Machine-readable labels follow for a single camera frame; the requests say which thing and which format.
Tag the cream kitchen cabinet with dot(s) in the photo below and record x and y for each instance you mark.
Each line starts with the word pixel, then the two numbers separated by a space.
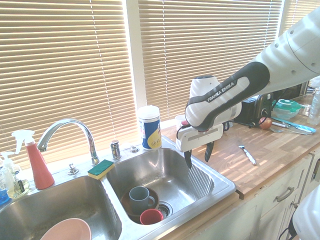
pixel 270 215

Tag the black toaster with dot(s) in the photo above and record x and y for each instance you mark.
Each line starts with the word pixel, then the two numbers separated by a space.
pixel 252 110

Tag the wipes canister yellow blue label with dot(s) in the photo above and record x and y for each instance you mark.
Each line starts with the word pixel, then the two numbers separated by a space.
pixel 150 130

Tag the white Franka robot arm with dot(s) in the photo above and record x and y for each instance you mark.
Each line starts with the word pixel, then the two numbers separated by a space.
pixel 225 100

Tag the white rounded robot part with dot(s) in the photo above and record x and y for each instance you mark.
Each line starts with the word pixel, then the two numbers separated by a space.
pixel 310 217

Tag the brown bowl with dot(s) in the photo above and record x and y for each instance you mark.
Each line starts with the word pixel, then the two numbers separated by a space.
pixel 156 198

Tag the green lidded plastic container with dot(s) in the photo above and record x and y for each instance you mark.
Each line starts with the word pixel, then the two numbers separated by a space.
pixel 286 107

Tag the red spray bottle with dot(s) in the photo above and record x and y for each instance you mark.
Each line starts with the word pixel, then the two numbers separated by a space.
pixel 38 167

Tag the wide beige window blind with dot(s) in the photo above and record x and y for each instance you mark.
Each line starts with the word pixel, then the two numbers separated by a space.
pixel 62 62

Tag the clear soap pump bottle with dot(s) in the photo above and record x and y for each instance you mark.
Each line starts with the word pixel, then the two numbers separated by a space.
pixel 15 185

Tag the green and yellow sponge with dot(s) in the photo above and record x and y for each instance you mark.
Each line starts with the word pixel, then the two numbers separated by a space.
pixel 101 168

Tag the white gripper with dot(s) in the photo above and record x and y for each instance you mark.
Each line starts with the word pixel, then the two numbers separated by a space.
pixel 200 138

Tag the red cup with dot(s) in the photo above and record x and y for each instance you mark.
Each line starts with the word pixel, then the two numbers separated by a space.
pixel 151 217

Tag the blue liquid bottle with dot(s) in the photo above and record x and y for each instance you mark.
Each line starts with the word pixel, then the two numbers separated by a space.
pixel 3 195

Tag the red apple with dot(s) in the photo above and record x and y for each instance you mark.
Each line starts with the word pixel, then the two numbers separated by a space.
pixel 265 123

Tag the metal drain strainer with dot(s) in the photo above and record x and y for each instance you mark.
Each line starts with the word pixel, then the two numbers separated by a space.
pixel 165 208

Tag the grey mug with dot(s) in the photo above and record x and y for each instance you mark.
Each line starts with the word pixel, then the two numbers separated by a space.
pixel 140 198

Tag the medium beige window blind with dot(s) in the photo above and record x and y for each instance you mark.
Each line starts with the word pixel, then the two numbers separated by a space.
pixel 200 45

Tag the chrome sink hole cap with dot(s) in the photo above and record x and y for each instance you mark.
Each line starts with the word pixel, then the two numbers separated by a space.
pixel 73 170
pixel 134 149

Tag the chrome curved faucet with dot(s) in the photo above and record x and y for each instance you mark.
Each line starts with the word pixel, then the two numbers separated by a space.
pixel 86 132

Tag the narrow beige window blind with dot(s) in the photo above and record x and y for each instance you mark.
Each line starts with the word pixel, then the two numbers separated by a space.
pixel 297 12

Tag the teal knife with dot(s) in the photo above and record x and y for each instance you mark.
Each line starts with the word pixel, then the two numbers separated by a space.
pixel 297 126

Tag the pink bowl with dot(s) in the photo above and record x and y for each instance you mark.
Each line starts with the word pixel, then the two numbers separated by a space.
pixel 67 230

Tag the clear water bottle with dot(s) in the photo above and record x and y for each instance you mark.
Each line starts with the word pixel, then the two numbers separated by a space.
pixel 314 107

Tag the white plate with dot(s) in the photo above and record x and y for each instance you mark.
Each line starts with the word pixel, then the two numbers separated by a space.
pixel 179 121

